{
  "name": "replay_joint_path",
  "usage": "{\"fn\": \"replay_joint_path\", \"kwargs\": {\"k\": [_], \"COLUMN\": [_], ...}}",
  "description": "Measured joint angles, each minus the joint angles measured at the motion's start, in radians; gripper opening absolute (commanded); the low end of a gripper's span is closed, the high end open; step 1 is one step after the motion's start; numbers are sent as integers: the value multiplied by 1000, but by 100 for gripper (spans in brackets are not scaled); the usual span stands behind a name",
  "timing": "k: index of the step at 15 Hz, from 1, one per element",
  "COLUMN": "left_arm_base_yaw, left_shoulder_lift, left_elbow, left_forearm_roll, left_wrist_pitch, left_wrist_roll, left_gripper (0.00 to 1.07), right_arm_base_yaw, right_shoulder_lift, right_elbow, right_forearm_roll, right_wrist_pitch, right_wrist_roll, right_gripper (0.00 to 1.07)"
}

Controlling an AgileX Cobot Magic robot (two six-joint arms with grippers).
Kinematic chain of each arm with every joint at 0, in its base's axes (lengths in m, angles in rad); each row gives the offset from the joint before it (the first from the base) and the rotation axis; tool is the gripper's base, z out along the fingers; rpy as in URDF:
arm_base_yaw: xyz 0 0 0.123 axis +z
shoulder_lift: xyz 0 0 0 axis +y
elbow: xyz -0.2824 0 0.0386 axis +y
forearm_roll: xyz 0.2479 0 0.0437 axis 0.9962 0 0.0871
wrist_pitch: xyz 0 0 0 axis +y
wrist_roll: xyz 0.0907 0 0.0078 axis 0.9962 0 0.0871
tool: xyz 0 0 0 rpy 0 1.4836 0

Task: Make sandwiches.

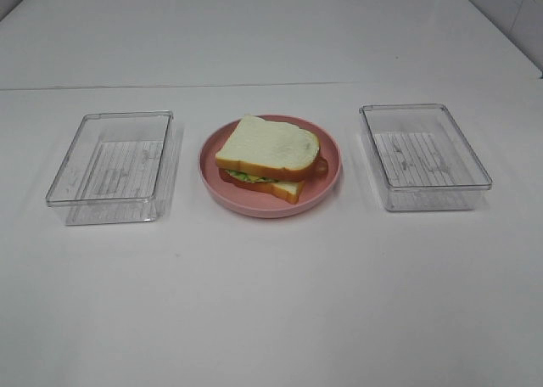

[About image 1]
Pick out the pink round plate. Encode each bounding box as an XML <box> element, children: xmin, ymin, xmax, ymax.
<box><xmin>199</xmin><ymin>115</ymin><xmax>342</xmax><ymax>218</ymax></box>

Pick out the clear left plastic tray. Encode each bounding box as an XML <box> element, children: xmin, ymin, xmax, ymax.
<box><xmin>45</xmin><ymin>110</ymin><xmax>179</xmax><ymax>226</ymax></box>

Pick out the bread slice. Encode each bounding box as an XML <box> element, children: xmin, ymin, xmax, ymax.
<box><xmin>219</xmin><ymin>168</ymin><xmax>305</xmax><ymax>204</ymax></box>
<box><xmin>215</xmin><ymin>115</ymin><xmax>320</xmax><ymax>182</ymax></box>

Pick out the clear plastic tray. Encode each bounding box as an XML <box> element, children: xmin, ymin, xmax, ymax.
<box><xmin>45</xmin><ymin>110</ymin><xmax>179</xmax><ymax>226</ymax></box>
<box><xmin>359</xmin><ymin>104</ymin><xmax>493</xmax><ymax>212</ymax></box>

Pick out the bacon strip from tray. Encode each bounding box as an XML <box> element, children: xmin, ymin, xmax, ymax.
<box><xmin>314</xmin><ymin>156</ymin><xmax>328</xmax><ymax>177</ymax></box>

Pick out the yellow cheese slice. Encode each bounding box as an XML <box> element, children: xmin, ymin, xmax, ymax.
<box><xmin>245</xmin><ymin>175</ymin><xmax>277</xmax><ymax>183</ymax></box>

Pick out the clear right plastic tray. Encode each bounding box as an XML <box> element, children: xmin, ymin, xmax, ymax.
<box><xmin>359</xmin><ymin>104</ymin><xmax>493</xmax><ymax>212</ymax></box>

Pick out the green lettuce leaf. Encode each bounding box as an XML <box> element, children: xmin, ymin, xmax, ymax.
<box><xmin>226</xmin><ymin>170</ymin><xmax>259</xmax><ymax>183</ymax></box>

